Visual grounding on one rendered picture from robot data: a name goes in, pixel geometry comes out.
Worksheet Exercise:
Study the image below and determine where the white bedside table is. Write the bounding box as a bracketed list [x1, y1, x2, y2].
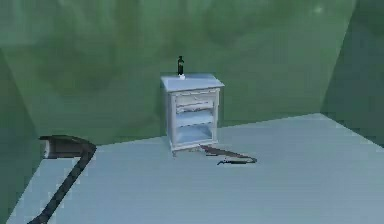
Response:
[160, 73, 225, 158]

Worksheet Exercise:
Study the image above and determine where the dark glass bottle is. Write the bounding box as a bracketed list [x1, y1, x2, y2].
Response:
[176, 55, 185, 80]

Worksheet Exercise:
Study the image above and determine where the black thin curved tool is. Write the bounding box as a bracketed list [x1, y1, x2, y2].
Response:
[216, 158, 250, 167]

